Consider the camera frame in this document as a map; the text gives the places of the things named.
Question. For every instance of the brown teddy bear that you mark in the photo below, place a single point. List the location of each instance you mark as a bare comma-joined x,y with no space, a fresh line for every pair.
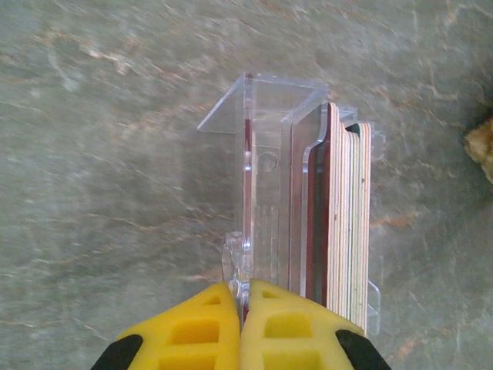
481,150

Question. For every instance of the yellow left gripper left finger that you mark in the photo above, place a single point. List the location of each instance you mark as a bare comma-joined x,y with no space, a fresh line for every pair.
185,335

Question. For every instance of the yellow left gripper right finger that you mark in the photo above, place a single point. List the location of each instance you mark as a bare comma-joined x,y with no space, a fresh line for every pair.
292,339

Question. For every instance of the clear acrylic card stand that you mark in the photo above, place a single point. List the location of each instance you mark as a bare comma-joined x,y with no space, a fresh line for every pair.
265,173

